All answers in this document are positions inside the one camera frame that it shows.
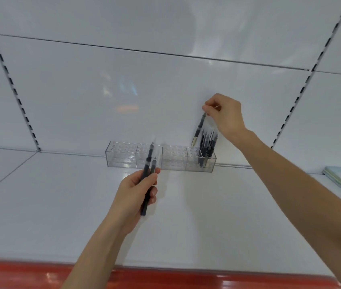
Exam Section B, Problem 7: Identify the person's right hand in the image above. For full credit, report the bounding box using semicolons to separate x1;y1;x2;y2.
202;93;247;139

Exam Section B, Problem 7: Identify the person's left hand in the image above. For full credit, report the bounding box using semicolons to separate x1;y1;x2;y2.
108;167;161;234

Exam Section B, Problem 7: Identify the black gel pen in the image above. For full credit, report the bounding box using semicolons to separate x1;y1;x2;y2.
141;142;155;182
191;112;207;147
140;157;157;216

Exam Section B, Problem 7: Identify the person's left forearm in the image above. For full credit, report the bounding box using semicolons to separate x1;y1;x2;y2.
61;214;132;289

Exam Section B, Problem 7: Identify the person's right forearm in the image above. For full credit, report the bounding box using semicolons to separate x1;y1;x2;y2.
231;129;341;289

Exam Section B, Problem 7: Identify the clear acrylic pen holder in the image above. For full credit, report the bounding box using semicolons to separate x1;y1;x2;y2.
105;141;163;170
161;144;217;173

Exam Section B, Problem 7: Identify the bunch of black pens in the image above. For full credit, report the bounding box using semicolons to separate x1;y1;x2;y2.
198;129;219;168

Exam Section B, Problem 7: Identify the slotted white shelf upright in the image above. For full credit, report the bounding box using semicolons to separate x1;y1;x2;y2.
271;0;341;149
0;4;41;152

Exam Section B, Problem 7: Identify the red shelf edge strip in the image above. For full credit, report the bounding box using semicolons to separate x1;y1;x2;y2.
0;259;341;289

